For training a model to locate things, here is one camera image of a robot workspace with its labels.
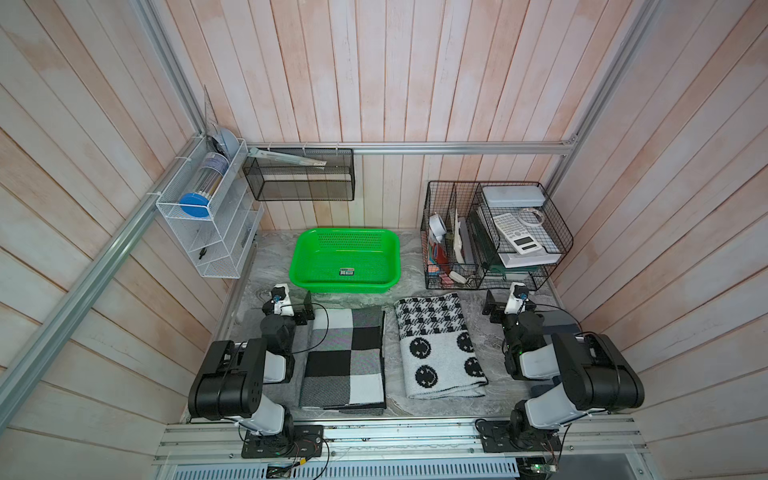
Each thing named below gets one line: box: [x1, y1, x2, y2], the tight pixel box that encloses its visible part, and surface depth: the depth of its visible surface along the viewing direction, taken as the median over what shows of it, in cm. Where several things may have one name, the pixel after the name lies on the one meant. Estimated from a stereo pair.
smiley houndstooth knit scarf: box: [394, 292, 489, 399], surface depth 86 cm
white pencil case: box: [482, 186, 546, 208], surface depth 102 cm
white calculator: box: [493, 213, 543, 255], surface depth 90 cm
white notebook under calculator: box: [498, 249, 562, 268], surface depth 90 cm
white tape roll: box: [428, 213, 447, 243], surface depth 112 cm
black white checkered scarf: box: [300, 306, 386, 409], surface depth 86 cm
